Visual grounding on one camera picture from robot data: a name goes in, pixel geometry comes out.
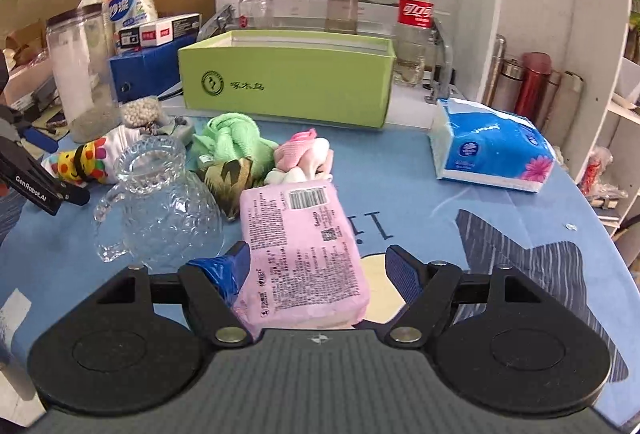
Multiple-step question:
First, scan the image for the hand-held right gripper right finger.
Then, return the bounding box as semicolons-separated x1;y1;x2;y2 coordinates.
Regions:
384;244;544;349

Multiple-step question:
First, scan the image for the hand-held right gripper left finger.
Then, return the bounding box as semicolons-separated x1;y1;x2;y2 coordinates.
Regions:
97;241;253;348

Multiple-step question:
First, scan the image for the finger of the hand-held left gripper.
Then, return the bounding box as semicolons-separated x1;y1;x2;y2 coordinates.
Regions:
22;124;59;155

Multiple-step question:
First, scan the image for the pink tissue pack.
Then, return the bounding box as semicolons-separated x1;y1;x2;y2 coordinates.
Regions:
231;179;372;341

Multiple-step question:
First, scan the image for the green camouflage zongzi sachet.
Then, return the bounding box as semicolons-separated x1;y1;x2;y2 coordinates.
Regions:
199;157;257;222

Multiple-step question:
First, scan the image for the pink and white sock bundle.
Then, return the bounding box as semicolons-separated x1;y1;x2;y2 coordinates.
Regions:
264;128;335;188

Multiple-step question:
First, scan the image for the green cardboard box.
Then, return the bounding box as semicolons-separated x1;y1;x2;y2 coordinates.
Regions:
178;29;397;130

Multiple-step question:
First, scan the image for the colourful spotted soft toy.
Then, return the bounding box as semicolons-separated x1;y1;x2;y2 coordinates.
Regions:
42;124;132;188

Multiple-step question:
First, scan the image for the large clear plastic jar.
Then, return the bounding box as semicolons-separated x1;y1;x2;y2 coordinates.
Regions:
45;3;122;143

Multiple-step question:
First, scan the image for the blue printed tablecloth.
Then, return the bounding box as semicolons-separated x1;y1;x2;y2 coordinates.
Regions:
0;113;640;431

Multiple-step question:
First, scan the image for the clear glass pitcher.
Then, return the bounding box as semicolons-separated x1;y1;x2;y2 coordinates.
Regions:
92;134;226;265

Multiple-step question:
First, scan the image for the bag of white beads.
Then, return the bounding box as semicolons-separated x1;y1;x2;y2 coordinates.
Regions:
121;96;167;128

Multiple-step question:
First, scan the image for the blue box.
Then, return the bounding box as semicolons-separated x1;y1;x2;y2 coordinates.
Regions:
108;45;192;104

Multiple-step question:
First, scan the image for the green towel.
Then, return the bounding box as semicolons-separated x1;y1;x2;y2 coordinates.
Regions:
192;112;280;176

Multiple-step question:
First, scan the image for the blue tissue pack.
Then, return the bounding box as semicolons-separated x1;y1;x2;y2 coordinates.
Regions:
428;97;557;195

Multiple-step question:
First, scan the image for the black and white carton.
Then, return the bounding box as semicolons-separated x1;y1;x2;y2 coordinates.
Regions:
115;12;203;55

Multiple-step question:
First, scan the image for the steel thermos with dark band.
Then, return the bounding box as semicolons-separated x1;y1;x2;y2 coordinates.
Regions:
495;58;524;113

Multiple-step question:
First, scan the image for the red packet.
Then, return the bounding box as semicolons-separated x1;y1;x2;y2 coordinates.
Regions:
579;146;627;201

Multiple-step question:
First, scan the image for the red thermos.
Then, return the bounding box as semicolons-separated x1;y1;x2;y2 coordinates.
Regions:
514;52;552;125

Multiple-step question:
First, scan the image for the beige thermos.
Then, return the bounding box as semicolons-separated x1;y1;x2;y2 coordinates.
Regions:
542;71;585;151

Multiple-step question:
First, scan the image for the clear jar with red lid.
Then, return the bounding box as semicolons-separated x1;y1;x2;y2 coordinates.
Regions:
238;0;275;31

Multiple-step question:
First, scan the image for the red label cola bottle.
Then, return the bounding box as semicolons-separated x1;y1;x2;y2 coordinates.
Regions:
393;0;435;88

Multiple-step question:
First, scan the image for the glass jar with copper lid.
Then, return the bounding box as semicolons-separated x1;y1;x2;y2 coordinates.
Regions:
324;0;360;35

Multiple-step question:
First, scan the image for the white shelf unit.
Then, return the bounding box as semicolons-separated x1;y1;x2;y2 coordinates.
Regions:
450;0;640;276

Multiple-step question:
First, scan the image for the metal bracket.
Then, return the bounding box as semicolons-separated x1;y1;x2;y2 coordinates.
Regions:
424;18;454;104
197;6;236;41

